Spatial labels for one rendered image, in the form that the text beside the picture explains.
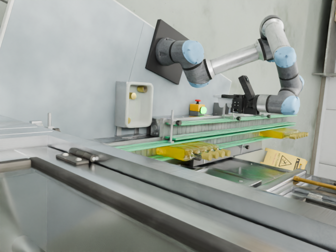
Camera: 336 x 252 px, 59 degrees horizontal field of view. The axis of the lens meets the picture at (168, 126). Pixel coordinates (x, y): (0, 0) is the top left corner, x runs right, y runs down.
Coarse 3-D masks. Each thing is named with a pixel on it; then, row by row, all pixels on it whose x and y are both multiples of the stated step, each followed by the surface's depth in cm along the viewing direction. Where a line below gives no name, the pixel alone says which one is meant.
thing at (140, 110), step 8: (128, 88) 141; (136, 88) 154; (152, 88) 153; (128, 96) 142; (136, 96) 155; (144, 96) 156; (152, 96) 154; (128, 104) 152; (136, 104) 156; (144, 104) 156; (128, 112) 153; (136, 112) 157; (144, 112) 157; (136, 120) 157; (144, 120) 157
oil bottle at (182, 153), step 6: (156, 150) 155; (162, 150) 152; (168, 150) 149; (174, 150) 147; (180, 150) 144; (186, 150) 142; (192, 150) 144; (168, 156) 150; (174, 156) 147; (180, 156) 144; (186, 156) 142
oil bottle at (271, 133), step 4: (260, 132) 245; (264, 132) 243; (268, 132) 240; (272, 132) 238; (276, 132) 236; (280, 132) 234; (284, 132) 233; (268, 136) 241; (272, 136) 238; (276, 136) 236; (280, 136) 234; (284, 136) 232; (288, 136) 231; (292, 136) 229
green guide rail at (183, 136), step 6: (246, 126) 225; (252, 126) 228; (258, 126) 230; (264, 126) 232; (270, 126) 240; (198, 132) 178; (204, 132) 181; (210, 132) 184; (216, 132) 183; (222, 132) 186; (228, 132) 191; (174, 138) 154; (180, 138) 156; (186, 138) 159
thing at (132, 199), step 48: (0, 144) 47; (48, 144) 53; (96, 144) 47; (0, 192) 31; (48, 192) 31; (96, 192) 31; (144, 192) 32; (192, 192) 32; (240, 192) 29; (0, 240) 22; (48, 240) 22; (96, 240) 22; (144, 240) 23; (192, 240) 23; (240, 240) 23; (288, 240) 24
